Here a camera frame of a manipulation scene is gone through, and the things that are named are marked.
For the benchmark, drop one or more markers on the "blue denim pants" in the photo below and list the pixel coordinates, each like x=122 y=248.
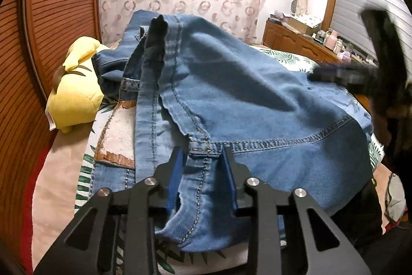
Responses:
x=251 y=94
x=109 y=70

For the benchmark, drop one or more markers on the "pink bottle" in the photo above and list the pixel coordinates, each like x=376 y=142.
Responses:
x=331 y=39

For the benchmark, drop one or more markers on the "small round mirror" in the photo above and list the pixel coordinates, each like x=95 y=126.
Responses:
x=295 y=7

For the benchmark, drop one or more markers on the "wooden side cabinet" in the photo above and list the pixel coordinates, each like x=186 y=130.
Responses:
x=289 y=39

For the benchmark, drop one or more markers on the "folded blue denim pants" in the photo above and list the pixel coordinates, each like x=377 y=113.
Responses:
x=109 y=70

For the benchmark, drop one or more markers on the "yellow plush toy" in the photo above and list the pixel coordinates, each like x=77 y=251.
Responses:
x=74 y=94

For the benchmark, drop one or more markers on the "small purple container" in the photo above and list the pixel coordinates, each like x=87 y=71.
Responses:
x=344 y=56

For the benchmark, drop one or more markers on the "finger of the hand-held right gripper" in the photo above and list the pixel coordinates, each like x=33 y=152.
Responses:
x=381 y=33
x=341 y=77

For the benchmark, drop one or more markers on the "leaf print bed sheet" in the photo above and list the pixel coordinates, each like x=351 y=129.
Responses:
x=283 y=56

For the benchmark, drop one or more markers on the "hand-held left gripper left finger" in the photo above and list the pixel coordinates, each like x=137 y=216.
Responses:
x=174 y=180

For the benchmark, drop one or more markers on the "dark cloth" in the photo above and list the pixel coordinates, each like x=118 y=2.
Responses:
x=357 y=213

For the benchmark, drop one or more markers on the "brown louvered wardrobe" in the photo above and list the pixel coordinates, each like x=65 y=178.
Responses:
x=48 y=4

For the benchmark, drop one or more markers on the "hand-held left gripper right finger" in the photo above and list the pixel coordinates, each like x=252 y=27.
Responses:
x=229 y=180

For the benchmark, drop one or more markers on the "white dotted box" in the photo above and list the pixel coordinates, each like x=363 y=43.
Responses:
x=304 y=22

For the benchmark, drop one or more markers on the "purple box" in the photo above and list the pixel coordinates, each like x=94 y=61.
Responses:
x=276 y=16

